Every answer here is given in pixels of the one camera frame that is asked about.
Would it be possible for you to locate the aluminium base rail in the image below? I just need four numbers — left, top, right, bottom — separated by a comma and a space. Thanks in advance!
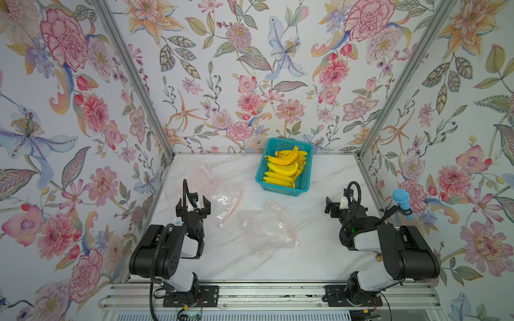
97, 282, 447, 320

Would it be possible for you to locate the aluminium corner post left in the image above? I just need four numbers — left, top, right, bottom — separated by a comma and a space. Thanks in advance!
92, 0, 175, 159

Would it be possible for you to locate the teal plastic basket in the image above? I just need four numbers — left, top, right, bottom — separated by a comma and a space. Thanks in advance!
255, 138, 314, 197

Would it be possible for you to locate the pink dotted zip bag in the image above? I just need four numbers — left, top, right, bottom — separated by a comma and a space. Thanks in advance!
164, 155, 243, 228

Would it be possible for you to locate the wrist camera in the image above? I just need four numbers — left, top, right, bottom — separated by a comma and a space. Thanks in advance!
187, 193, 199, 212
339, 191, 352, 210

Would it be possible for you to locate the yellow banana bunch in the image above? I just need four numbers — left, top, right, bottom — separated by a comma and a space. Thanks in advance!
263, 171, 295, 188
264, 147, 308, 166

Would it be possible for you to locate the aluminium corner post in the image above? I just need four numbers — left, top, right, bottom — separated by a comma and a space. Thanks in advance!
92, 0, 175, 159
357, 0, 455, 160

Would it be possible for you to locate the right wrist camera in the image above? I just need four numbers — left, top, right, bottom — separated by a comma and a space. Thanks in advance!
339, 191, 352, 210

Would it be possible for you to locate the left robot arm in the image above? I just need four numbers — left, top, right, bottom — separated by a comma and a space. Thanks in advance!
128, 179, 211, 320

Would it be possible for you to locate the aluminium corner post right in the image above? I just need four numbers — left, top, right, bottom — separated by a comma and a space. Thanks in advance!
357, 0, 455, 160

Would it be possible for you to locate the blue microphone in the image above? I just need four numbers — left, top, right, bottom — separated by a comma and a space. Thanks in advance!
381, 189, 414, 222

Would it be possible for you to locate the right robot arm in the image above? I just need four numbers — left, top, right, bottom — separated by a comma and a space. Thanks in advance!
323, 181, 440, 307

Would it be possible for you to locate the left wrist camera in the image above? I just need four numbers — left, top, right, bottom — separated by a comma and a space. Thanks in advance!
187, 193, 199, 212

